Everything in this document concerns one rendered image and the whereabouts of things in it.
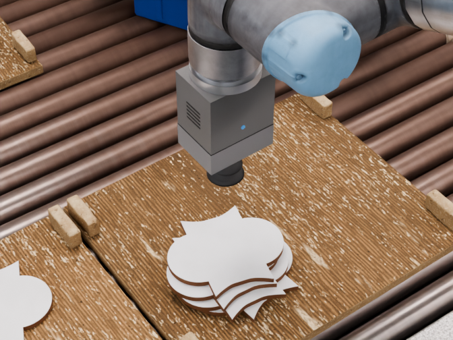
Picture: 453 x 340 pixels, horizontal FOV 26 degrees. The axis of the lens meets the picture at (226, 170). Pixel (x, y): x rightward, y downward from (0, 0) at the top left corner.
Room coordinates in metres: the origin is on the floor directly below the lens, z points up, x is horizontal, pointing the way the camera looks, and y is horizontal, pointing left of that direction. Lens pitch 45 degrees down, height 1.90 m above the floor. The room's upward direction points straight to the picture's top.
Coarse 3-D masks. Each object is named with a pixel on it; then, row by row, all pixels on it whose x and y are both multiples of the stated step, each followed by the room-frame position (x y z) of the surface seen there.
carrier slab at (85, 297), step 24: (0, 240) 0.83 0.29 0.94; (24, 240) 0.83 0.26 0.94; (48, 240) 0.83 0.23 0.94; (0, 264) 0.79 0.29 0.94; (24, 264) 0.79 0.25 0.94; (48, 264) 0.79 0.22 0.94; (72, 264) 0.79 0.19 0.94; (96, 264) 0.79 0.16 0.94; (72, 288) 0.75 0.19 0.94; (96, 288) 0.75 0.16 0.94; (120, 288) 0.75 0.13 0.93; (72, 312) 0.71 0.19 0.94; (96, 312) 0.71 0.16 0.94; (120, 312) 0.71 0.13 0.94; (24, 336) 0.68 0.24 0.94; (48, 336) 0.68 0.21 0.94; (72, 336) 0.68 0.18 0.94; (96, 336) 0.68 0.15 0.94; (120, 336) 0.68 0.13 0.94; (144, 336) 0.68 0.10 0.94
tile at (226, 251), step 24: (240, 216) 0.84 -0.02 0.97; (192, 240) 0.80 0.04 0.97; (216, 240) 0.80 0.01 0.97; (240, 240) 0.80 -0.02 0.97; (264, 240) 0.80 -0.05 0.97; (168, 264) 0.76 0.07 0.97; (192, 264) 0.76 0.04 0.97; (216, 264) 0.76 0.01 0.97; (240, 264) 0.76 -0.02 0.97; (264, 264) 0.76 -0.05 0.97; (216, 288) 0.72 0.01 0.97
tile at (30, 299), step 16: (0, 272) 0.77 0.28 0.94; (16, 272) 0.77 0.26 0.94; (0, 288) 0.74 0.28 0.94; (16, 288) 0.74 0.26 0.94; (32, 288) 0.74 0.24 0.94; (48, 288) 0.74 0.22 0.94; (0, 304) 0.72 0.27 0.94; (16, 304) 0.72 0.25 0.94; (32, 304) 0.72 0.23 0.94; (48, 304) 0.72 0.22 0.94; (0, 320) 0.69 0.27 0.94; (16, 320) 0.69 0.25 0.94; (32, 320) 0.69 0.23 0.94; (0, 336) 0.67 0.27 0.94; (16, 336) 0.67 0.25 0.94
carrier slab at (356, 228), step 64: (320, 128) 1.04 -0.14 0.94; (128, 192) 0.91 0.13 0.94; (192, 192) 0.91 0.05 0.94; (256, 192) 0.91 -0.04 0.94; (320, 192) 0.91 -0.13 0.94; (384, 192) 0.91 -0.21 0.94; (128, 256) 0.80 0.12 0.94; (320, 256) 0.80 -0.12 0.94; (384, 256) 0.80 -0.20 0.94; (192, 320) 0.70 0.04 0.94; (256, 320) 0.70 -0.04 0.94; (320, 320) 0.70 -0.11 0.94
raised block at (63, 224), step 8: (56, 208) 0.86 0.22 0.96; (56, 216) 0.84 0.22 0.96; (64, 216) 0.84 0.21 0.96; (56, 224) 0.84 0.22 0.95; (64, 224) 0.83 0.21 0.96; (72, 224) 0.83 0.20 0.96; (64, 232) 0.82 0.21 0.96; (72, 232) 0.82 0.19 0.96; (80, 232) 0.82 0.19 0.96; (72, 240) 0.81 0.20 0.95; (80, 240) 0.82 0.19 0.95; (72, 248) 0.81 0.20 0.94
